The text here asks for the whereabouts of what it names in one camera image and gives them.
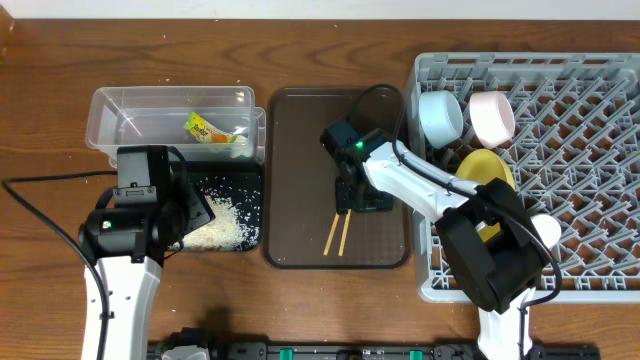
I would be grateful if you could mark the white cup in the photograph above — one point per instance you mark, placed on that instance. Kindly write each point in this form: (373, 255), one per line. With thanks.
(548, 228)

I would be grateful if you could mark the black waste tray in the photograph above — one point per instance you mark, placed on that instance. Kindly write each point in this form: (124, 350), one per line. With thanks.
(242, 182)

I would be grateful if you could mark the wooden chopstick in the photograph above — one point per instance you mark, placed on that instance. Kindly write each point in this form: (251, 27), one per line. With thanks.
(331, 234)
(344, 233)

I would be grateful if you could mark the white tissue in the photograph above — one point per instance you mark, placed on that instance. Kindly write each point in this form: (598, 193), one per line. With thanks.
(242, 146)

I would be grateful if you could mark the brown serving tray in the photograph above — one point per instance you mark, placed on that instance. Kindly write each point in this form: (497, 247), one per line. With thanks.
(301, 184)

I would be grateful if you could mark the white rice bowl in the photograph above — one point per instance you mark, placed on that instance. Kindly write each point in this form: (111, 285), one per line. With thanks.
(492, 118)

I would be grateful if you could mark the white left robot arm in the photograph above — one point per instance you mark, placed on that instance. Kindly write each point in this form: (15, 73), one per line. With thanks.
(128, 236)

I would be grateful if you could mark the yellow plate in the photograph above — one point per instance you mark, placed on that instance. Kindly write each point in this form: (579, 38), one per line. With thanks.
(482, 166)

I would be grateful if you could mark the clear plastic waste bin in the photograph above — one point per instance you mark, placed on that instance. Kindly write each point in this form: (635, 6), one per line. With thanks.
(156, 115)

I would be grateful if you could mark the grey dishwasher rack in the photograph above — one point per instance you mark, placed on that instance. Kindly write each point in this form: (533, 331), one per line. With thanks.
(574, 154)

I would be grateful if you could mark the green snack wrapper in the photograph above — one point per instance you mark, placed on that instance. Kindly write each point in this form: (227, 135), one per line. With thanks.
(206, 133)

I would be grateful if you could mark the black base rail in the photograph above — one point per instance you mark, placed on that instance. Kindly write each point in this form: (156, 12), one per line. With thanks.
(194, 343)

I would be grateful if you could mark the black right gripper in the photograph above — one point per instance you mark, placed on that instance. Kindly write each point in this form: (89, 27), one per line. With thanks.
(344, 200)

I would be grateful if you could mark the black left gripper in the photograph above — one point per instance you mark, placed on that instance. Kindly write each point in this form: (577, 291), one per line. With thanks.
(198, 212)

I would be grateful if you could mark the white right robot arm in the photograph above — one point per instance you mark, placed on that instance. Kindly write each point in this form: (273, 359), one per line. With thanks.
(495, 250)

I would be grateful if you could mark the spilled rice pile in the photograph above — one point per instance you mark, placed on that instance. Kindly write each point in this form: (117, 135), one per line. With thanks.
(231, 230)

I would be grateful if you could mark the light blue bowl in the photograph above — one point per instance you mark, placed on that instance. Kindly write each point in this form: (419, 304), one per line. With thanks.
(440, 117)

